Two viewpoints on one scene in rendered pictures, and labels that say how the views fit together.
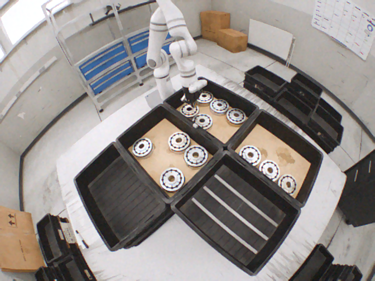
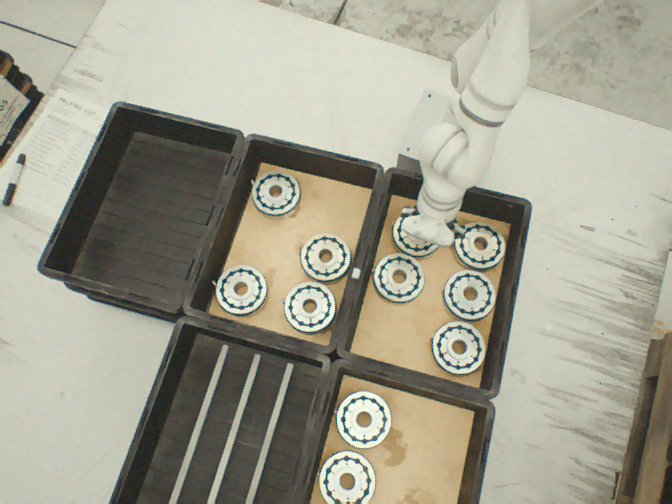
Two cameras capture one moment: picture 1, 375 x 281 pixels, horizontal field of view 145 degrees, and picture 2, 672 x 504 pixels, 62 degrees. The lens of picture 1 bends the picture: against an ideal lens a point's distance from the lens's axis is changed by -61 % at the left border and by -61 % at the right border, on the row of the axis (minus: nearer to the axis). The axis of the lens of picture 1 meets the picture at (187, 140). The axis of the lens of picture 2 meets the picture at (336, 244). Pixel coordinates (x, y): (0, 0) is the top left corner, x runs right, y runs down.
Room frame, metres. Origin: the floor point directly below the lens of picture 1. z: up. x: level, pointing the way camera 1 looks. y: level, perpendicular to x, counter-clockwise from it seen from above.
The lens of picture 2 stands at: (0.18, -0.26, 1.96)
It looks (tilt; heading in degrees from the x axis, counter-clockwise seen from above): 71 degrees down; 53
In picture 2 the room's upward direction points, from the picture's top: 3 degrees counter-clockwise
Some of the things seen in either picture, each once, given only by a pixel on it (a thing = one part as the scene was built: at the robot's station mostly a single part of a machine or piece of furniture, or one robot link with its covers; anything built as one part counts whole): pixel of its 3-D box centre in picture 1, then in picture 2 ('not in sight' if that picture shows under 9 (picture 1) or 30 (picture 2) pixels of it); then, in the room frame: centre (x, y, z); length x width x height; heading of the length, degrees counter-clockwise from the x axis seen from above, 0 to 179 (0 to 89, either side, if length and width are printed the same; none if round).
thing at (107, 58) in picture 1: (107, 68); not in sight; (2.04, 0.94, 0.60); 0.72 x 0.03 x 0.56; 119
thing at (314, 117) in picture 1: (317, 135); not in sight; (0.42, -1.33, 0.37); 0.40 x 0.30 x 0.45; 29
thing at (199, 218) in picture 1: (238, 214); (226, 445); (0.00, -0.13, 0.87); 0.40 x 0.30 x 0.11; 35
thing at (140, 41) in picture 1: (152, 45); not in sight; (2.43, 0.24, 0.60); 0.72 x 0.03 x 0.56; 119
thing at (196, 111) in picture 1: (189, 110); (417, 232); (0.56, -0.04, 0.86); 0.10 x 0.10 x 0.01
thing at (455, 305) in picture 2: (219, 105); (469, 294); (0.55, -0.21, 0.86); 0.10 x 0.10 x 0.01
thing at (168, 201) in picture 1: (163, 145); (287, 237); (0.33, 0.10, 0.92); 0.40 x 0.30 x 0.02; 35
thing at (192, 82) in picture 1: (191, 78); (437, 206); (0.54, -0.07, 1.06); 0.11 x 0.09 x 0.06; 28
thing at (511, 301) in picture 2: (210, 105); (437, 276); (0.50, -0.14, 0.92); 0.40 x 0.30 x 0.02; 35
